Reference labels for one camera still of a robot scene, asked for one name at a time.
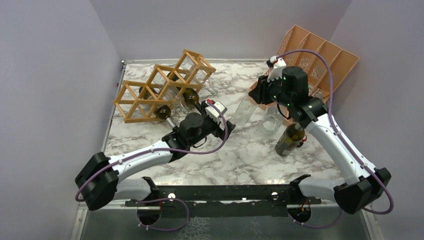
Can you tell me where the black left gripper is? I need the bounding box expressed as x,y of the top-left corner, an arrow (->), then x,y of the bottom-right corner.
188,103 -> 236,148

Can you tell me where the peach plastic file organizer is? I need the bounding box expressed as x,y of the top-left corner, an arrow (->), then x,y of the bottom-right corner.
255,24 -> 360,107

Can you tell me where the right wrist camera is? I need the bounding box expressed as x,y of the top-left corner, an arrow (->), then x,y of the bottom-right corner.
266,55 -> 287,82

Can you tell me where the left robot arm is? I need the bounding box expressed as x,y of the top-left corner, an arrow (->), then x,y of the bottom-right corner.
74,99 -> 235,211

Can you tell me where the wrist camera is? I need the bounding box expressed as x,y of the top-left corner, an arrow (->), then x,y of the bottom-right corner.
205,99 -> 228,124
266,55 -> 287,82

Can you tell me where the clear tall glass bottle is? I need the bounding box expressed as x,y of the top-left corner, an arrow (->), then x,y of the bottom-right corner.
181,56 -> 218,96

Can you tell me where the clear bottle silver cap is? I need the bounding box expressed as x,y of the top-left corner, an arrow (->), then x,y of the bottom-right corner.
260,105 -> 283,134

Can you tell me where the clear square glass bottle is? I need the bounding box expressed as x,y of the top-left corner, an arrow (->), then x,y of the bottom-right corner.
230,94 -> 258,128

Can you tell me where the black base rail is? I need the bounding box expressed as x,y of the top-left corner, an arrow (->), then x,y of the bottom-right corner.
125,184 -> 321,218

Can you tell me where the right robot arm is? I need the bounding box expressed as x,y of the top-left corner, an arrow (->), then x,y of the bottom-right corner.
248,66 -> 392,214

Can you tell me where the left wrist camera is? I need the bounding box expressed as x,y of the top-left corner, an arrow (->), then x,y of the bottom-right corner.
205,99 -> 228,124

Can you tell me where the green wine bottle silver neck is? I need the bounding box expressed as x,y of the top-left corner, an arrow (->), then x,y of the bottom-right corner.
138,87 -> 177,130

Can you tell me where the wooden wine rack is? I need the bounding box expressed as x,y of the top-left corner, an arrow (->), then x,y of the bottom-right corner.
113,49 -> 217,124

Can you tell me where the small clear glass jar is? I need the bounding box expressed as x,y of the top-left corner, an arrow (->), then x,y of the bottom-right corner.
153,73 -> 190,114

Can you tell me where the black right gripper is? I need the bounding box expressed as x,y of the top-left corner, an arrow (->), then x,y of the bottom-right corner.
249,71 -> 294,108

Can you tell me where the dark green wine bottle labelled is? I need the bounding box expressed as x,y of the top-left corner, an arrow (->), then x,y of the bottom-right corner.
176,86 -> 200,111

